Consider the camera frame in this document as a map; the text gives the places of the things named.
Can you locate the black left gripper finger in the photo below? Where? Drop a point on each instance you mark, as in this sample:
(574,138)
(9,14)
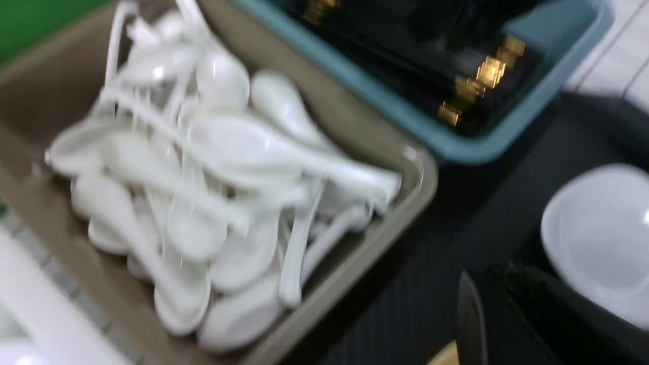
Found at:
(521,315)

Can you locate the white sauce dish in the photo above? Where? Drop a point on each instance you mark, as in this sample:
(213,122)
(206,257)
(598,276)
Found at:
(595,234)

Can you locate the tan noodle bowl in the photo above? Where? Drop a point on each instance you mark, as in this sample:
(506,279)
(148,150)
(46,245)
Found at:
(446,356)

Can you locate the black plastic serving tray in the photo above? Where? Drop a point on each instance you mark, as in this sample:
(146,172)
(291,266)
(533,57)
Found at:
(404,309)

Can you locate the blue plastic chopstick bin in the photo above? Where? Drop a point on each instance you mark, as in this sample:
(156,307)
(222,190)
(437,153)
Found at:
(565,32)

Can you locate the black chopsticks bundle in bin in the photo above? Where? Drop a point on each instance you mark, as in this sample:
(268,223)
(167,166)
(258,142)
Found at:
(451,59)

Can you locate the long white spoon in bin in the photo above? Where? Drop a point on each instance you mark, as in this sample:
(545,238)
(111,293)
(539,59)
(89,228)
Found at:
(244,141)

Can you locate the large white plastic tub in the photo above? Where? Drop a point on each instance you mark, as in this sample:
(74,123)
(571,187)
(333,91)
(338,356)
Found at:
(40,324)

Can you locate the brown plastic spoon bin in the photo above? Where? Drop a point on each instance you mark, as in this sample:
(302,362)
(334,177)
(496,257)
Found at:
(55,84)

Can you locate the green backdrop cloth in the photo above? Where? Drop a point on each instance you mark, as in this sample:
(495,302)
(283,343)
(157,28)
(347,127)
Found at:
(24,23)

